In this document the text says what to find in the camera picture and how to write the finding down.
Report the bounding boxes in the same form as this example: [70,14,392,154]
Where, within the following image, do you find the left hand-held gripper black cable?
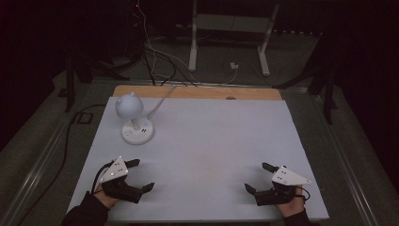
[90,160,113,194]

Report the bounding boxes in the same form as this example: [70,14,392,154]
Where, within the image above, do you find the white lamp cable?
[145,85,177,119]

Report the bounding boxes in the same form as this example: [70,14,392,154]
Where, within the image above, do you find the person's left hand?
[93,184,120,210]

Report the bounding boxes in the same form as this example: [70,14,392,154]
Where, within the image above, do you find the thin white cable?
[136,0,239,86]

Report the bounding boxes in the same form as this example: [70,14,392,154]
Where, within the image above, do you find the metal frame rail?
[311,93,380,226]
[0,119,74,226]

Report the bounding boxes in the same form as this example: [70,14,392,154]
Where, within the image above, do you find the grey metal stand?
[187,0,280,77]

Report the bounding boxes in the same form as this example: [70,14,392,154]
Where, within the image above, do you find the person's right hand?
[276,186,305,218]

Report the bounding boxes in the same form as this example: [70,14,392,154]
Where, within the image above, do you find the white round desk lamp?
[115,91,155,146]

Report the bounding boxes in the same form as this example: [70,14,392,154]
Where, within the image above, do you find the white table mat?
[67,95,329,222]

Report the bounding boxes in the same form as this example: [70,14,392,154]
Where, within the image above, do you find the right hand-held gripper black cable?
[295,186,311,202]

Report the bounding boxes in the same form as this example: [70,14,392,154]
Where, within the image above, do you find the black tripod stand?
[272,31,340,125]

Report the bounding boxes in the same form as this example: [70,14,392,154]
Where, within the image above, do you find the hand-held gripper black cable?
[90,160,113,194]
[295,186,311,202]

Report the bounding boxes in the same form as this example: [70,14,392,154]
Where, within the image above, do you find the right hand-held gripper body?
[254,165,312,207]

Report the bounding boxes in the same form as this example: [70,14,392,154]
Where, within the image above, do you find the black rectangular floor frame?
[72,111,94,125]

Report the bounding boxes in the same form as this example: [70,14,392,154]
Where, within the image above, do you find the black floor cable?
[15,104,107,226]

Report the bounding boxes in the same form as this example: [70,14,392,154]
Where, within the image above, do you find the bundle of black cables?
[142,43,199,88]

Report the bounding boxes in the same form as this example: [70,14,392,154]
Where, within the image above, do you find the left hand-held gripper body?
[99,155,145,204]

